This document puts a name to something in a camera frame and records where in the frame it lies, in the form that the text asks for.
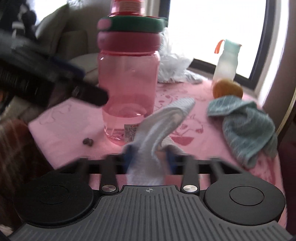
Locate clear plastic bag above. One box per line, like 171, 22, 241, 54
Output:
158, 28, 207, 84

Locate teal striped cloth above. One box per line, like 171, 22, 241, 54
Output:
207, 95, 278, 169

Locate pink cartoon blanket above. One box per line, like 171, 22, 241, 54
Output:
28, 71, 287, 230

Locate black window frame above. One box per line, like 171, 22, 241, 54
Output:
159, 1, 276, 90

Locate beige cushion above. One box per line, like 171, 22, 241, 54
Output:
36, 4, 99, 85

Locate yellow red apple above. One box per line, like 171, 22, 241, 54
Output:
212, 79, 243, 98

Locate small dark crumbs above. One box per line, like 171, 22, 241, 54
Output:
82, 138, 94, 147

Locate white paper towel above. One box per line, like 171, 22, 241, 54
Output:
123, 97, 195, 186

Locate frosted mint bottle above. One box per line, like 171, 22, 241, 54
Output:
212, 40, 242, 85

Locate pink water bottle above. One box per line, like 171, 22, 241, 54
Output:
97, 1, 166, 146

